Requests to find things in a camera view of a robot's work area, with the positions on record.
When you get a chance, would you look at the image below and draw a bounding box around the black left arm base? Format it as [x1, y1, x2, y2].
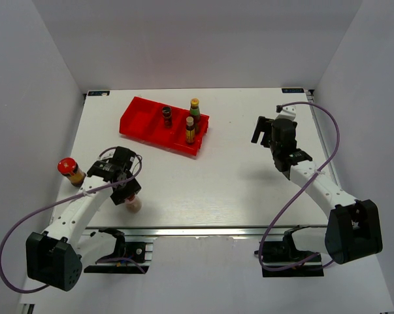
[84, 236, 154, 275]

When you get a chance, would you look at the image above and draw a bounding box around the blue table label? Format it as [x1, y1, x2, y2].
[87, 90, 110, 97]
[281, 88, 304, 94]

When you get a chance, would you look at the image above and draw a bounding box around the right blue table label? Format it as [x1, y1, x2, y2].
[281, 88, 304, 94]

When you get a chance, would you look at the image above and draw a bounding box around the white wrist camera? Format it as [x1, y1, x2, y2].
[98, 152, 113, 163]
[276, 105, 297, 122]

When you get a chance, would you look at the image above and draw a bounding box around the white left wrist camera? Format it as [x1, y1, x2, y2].
[98, 152, 113, 163]

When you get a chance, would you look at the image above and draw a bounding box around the left blue table label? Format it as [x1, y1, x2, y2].
[87, 90, 110, 97]

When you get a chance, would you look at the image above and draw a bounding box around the red-cap brown spice jar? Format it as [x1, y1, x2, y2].
[57, 157, 86, 187]

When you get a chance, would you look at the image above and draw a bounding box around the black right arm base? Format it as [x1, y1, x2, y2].
[254, 226, 326, 278]

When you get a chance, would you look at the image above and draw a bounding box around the pink-cap spice jar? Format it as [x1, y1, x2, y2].
[125, 194, 142, 213]

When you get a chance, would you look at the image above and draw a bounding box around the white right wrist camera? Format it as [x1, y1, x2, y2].
[276, 105, 297, 122]

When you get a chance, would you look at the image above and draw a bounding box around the black-cap spice shaker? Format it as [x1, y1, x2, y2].
[161, 106, 172, 128]

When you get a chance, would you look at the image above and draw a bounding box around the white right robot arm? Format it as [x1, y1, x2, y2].
[252, 116, 383, 264]

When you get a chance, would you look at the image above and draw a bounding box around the red three-compartment plastic tray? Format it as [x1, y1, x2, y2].
[119, 97, 209, 156]

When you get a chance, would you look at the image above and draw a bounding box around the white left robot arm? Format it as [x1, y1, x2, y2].
[25, 147, 142, 291]

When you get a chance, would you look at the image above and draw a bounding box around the yellow-label dark sauce bottle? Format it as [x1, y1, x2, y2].
[186, 116, 195, 144]

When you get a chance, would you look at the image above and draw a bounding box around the green-label red sauce bottle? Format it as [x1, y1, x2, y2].
[189, 98, 201, 134]

